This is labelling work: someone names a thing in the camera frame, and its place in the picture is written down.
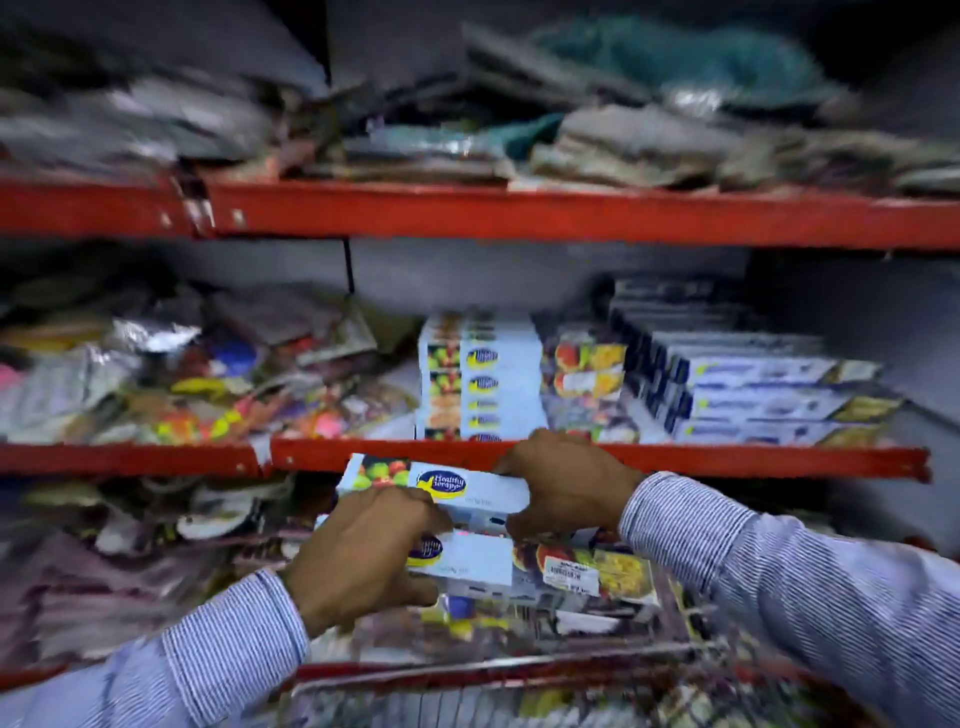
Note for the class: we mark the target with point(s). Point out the person's right hand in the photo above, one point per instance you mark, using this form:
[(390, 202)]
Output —
[(574, 487)]

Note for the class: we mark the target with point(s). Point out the person's left hand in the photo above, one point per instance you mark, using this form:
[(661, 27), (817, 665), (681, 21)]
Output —
[(352, 559)]

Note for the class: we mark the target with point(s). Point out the person's left thumb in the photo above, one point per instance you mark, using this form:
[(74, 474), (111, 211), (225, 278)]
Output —
[(426, 514)]

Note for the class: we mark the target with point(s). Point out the person's right thumb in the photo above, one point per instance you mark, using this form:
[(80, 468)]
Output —
[(525, 526)]

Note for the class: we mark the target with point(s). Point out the white fruit-print wrap box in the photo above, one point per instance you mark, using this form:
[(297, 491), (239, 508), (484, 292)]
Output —
[(480, 559), (450, 487)]

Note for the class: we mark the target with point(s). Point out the person's right forearm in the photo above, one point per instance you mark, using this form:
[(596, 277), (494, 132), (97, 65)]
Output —
[(810, 592)]

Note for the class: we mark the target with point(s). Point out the person's left forearm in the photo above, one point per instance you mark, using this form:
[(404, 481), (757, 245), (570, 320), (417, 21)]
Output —
[(187, 660)]

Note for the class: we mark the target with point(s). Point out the heap of printed packets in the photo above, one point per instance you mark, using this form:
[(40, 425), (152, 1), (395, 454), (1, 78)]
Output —
[(525, 622)]

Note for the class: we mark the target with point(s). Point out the stack of white wrap boxes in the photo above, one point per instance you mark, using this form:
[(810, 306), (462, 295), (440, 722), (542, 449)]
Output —
[(487, 375)]

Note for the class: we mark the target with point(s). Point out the stack of fruit-picture boxes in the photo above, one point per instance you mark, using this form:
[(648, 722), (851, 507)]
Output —
[(589, 375)]

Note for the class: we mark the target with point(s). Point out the red metal shelf board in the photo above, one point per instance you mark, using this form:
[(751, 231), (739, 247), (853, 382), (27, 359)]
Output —
[(750, 459), (525, 214)]

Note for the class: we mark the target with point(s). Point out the black shelf upright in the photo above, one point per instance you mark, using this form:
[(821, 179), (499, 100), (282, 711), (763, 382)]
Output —
[(349, 266)]

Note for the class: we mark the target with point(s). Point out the stack of long blue-white boxes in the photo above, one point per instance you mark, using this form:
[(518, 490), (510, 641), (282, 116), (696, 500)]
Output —
[(750, 375)]

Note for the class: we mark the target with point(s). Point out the pile of colourful plastic packets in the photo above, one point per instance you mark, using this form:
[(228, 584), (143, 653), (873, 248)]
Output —
[(187, 375)]

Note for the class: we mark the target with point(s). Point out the pile of pale wrapped packets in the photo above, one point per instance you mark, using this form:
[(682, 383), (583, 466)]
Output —
[(112, 570)]

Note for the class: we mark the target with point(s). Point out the pile of folded grey cloths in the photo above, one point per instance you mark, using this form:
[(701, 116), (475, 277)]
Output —
[(675, 142)]

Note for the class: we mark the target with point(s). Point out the pile of grey plastic packets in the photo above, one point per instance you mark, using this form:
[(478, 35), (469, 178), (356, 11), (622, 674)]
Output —
[(150, 120)]

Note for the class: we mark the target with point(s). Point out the teal fluffy mat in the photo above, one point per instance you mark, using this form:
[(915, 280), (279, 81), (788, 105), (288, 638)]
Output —
[(675, 56)]

